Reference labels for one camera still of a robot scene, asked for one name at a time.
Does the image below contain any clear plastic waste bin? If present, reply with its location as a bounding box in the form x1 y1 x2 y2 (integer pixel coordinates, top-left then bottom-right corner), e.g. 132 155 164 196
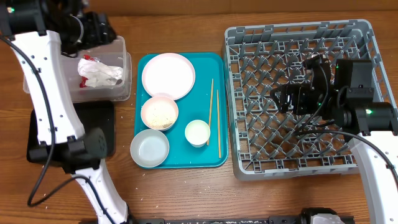
22 35 132 104

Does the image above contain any white cup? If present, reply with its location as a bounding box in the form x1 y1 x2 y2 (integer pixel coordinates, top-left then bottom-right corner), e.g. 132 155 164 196
185 119 210 147

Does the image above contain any teal serving tray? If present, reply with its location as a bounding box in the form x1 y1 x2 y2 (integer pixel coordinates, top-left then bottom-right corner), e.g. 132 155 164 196
134 52 229 170

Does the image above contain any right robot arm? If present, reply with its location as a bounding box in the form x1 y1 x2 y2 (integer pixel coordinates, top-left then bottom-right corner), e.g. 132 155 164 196
270 55 397 223

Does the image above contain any red foil wrapper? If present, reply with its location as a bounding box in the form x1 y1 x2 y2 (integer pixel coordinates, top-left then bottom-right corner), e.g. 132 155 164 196
78 54 98 88

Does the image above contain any white napkin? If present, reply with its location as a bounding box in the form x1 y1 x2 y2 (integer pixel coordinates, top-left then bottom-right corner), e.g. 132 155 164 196
83 61 124 88

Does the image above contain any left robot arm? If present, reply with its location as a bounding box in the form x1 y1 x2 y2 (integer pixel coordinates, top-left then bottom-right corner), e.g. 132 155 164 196
1 0 135 223

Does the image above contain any pink round plate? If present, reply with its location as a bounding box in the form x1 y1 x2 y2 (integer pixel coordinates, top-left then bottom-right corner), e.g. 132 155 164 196
141 53 196 100

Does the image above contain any black waste tray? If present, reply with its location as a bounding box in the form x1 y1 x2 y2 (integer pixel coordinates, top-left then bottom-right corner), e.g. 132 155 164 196
26 101 115 165

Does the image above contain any pink bowl with rice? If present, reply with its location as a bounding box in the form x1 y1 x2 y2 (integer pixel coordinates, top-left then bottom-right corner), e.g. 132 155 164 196
141 96 179 131

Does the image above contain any grey dishwasher rack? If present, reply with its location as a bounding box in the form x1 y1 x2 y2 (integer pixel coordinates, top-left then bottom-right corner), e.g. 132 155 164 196
223 19 396 181

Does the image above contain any grey-white bowl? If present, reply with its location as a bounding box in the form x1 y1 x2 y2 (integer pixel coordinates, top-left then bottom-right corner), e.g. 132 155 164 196
130 129 170 168

